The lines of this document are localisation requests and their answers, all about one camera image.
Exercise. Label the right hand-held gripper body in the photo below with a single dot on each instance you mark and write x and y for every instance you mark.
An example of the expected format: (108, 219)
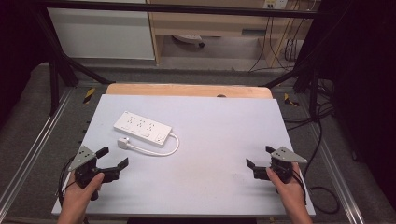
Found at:
(288, 156)

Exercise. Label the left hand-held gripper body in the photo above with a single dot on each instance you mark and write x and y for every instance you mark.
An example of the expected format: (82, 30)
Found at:
(83, 157)

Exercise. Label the white plug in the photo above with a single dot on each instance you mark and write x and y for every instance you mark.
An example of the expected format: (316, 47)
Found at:
(123, 142)

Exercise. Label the white power strip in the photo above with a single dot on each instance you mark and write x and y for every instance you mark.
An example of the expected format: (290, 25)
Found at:
(142, 128)

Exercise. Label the person's right hand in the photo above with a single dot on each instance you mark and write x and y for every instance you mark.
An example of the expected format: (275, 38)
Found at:
(288, 191)

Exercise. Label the person's left hand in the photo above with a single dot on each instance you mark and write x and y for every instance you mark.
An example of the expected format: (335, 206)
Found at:
(80, 194)

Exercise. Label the white work board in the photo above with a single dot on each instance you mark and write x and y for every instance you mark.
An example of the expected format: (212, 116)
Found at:
(202, 161)

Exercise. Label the yellow black tape marker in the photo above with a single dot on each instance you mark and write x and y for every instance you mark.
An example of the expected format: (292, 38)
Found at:
(290, 100)
(88, 95)

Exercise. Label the wooden table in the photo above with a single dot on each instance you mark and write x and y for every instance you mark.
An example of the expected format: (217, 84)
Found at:
(186, 90)

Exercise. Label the black curtain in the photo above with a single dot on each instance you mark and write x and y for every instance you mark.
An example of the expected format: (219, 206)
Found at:
(15, 56)
(364, 93)

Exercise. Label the white cabinet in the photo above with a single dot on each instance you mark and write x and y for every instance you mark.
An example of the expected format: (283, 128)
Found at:
(99, 34)

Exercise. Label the office chair base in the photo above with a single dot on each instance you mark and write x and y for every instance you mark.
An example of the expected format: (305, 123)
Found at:
(189, 39)

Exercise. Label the light wooden desk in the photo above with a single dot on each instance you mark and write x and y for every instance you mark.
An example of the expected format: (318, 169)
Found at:
(211, 23)

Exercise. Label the aluminium floor rail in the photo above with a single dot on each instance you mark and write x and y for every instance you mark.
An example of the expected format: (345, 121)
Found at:
(334, 174)
(34, 146)

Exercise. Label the black upright frame post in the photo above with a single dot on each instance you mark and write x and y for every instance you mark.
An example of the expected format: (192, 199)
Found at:
(313, 93)
(54, 90)

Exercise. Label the black diagonal frame strut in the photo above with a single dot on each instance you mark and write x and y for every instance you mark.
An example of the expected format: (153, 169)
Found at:
(71, 59)
(289, 76)

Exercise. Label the white wall socket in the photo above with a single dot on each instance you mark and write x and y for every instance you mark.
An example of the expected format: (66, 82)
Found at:
(275, 3)

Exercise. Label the black horizontal frame bar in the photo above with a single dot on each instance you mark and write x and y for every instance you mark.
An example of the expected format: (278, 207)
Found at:
(174, 8)

